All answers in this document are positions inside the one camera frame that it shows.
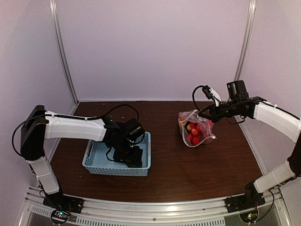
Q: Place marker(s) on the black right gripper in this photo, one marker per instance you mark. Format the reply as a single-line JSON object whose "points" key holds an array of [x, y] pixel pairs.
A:
{"points": [[214, 116]]}

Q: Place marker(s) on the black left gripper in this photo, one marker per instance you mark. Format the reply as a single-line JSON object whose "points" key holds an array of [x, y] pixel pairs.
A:
{"points": [[136, 157]]}

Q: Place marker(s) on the clear polka dot zip bag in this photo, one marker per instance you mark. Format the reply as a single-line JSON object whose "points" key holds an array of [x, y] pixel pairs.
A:
{"points": [[192, 116]]}

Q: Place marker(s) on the red lychee bunch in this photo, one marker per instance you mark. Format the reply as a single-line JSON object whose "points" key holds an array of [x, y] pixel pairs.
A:
{"points": [[195, 133]]}

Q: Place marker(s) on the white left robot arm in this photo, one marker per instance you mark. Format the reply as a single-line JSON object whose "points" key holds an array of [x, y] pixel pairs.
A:
{"points": [[44, 125]]}

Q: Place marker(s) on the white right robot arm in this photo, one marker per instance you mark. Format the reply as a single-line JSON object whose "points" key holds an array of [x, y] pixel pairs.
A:
{"points": [[263, 111]]}

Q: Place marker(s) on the light blue plastic basket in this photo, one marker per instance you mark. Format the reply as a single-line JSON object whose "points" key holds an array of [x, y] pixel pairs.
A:
{"points": [[97, 161]]}

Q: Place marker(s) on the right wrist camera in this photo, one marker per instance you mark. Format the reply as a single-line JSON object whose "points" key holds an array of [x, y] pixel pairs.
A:
{"points": [[210, 93]]}

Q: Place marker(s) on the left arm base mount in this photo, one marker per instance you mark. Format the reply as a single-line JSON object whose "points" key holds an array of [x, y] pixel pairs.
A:
{"points": [[63, 208]]}

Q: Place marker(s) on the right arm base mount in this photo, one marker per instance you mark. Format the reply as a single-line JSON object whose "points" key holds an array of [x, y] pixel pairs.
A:
{"points": [[244, 204]]}

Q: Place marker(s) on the front aluminium rail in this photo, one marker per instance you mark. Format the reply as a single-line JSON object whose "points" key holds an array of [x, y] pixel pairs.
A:
{"points": [[210, 212]]}

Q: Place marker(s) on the right aluminium frame post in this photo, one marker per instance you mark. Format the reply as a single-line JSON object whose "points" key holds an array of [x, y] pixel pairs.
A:
{"points": [[246, 39]]}

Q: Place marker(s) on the aluminium frame post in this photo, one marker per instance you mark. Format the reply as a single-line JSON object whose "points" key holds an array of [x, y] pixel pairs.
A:
{"points": [[246, 39], [61, 50]]}

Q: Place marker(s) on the left aluminium frame post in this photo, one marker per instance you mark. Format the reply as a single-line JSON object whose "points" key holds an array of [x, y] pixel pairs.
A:
{"points": [[61, 50]]}

